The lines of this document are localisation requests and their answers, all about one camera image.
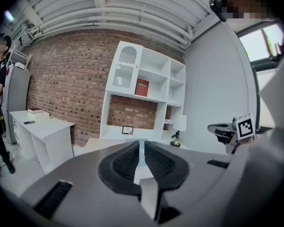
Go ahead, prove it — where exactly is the white wire rack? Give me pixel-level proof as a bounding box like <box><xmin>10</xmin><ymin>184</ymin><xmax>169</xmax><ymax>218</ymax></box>
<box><xmin>7</xmin><ymin>45</ymin><xmax>32</xmax><ymax>70</ymax></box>

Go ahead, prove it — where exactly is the white lamp shade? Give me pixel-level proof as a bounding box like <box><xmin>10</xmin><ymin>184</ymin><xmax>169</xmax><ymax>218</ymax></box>
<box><xmin>169</xmin><ymin>114</ymin><xmax>187</xmax><ymax>148</ymax></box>

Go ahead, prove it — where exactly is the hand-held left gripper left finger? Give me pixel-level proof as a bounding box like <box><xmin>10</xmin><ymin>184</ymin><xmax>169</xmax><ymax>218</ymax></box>
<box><xmin>98</xmin><ymin>140</ymin><xmax>142</xmax><ymax>197</ymax></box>

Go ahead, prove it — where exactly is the black head-worn camera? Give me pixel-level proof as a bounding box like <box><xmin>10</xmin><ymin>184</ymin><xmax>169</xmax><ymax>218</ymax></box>
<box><xmin>209</xmin><ymin>0</ymin><xmax>227</xmax><ymax>22</ymax></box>

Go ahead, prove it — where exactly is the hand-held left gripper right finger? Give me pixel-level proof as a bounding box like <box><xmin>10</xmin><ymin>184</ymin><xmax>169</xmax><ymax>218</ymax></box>
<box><xmin>144</xmin><ymin>140</ymin><xmax>190</xmax><ymax>225</ymax></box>

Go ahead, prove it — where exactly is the flat white box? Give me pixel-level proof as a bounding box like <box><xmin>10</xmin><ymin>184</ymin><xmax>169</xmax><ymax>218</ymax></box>
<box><xmin>27</xmin><ymin>110</ymin><xmax>49</xmax><ymax>121</ymax></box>

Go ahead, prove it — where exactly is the grey cabinet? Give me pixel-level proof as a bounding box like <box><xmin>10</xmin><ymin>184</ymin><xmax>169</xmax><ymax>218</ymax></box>
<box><xmin>2</xmin><ymin>64</ymin><xmax>32</xmax><ymax>144</ymax></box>

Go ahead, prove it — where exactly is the person's head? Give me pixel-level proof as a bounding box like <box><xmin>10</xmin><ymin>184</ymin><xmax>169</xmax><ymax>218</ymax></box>
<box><xmin>218</xmin><ymin>0</ymin><xmax>278</xmax><ymax>21</ymax></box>

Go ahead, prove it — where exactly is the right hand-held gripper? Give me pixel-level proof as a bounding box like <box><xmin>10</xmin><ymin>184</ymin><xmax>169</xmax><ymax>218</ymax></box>
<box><xmin>207</xmin><ymin>113</ymin><xmax>257</xmax><ymax>155</ymax></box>

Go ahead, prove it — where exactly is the white drawer desk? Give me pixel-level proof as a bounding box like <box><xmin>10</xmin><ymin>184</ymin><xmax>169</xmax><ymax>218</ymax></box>
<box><xmin>9</xmin><ymin>110</ymin><xmax>76</xmax><ymax>175</ymax></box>

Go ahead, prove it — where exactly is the light blue binder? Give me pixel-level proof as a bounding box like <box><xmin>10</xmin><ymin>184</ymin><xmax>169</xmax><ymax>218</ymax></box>
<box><xmin>125</xmin><ymin>138</ymin><xmax>157</xmax><ymax>185</ymax></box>

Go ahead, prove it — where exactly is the window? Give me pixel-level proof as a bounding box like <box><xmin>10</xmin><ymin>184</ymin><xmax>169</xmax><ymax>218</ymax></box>
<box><xmin>236</xmin><ymin>24</ymin><xmax>284</xmax><ymax>63</ymax></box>

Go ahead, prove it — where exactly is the white shelf unit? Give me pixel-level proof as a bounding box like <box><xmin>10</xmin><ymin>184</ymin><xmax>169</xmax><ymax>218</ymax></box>
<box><xmin>99</xmin><ymin>41</ymin><xmax>187</xmax><ymax>147</ymax></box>

